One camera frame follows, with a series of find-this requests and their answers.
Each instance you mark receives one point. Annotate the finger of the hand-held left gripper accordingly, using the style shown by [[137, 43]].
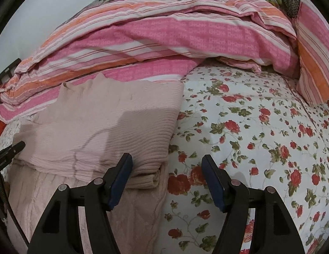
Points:
[[10, 152]]

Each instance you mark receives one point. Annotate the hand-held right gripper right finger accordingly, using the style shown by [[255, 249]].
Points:
[[213, 182]]

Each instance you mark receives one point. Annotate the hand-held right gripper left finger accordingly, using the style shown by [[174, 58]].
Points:
[[121, 180]]

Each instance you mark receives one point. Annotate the pink ribbed knit sweater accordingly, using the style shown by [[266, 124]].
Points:
[[106, 116]]

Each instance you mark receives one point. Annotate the white floral bed sheet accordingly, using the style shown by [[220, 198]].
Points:
[[246, 137]]

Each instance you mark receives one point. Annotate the dark bed headboard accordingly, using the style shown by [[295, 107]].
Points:
[[6, 72]]

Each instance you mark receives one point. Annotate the pink orange striped duvet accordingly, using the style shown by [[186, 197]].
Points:
[[159, 39]]

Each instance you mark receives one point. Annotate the pink orange striped pillow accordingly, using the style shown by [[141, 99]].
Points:
[[315, 58]]

